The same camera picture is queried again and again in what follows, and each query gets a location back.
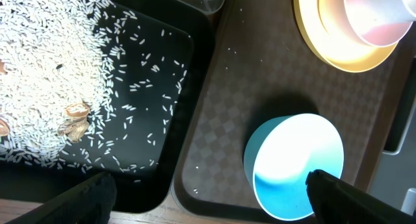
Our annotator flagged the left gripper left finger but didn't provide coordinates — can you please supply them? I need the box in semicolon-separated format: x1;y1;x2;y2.
7;172;116;224

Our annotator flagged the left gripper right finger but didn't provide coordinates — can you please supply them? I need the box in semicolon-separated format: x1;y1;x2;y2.
305;169;415;224

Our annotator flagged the blue bowl with rice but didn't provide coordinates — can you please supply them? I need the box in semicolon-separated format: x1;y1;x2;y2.
243;114;345;221

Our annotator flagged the grey dishwasher rack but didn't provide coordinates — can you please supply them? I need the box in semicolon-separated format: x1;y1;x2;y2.
370;62;415;216

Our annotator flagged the brown nut shell piece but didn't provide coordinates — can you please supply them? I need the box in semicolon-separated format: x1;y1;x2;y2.
58;103;90;143

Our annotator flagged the yellow plate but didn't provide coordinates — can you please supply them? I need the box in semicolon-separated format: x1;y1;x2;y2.
293;0;398;73

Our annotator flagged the brown serving tray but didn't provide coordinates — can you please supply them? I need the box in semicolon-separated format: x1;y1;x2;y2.
172;0;415;223

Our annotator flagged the black plastic tray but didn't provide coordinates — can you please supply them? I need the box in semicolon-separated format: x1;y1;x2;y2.
1;0;215;214

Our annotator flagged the spilled rice pile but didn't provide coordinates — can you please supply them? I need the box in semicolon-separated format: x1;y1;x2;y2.
0;0;189;182

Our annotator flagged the pink bowl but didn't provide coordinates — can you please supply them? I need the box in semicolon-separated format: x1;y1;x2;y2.
318;0;414;49

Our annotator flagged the cream cup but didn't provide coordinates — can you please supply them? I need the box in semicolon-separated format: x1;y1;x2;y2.
344;0;415;31

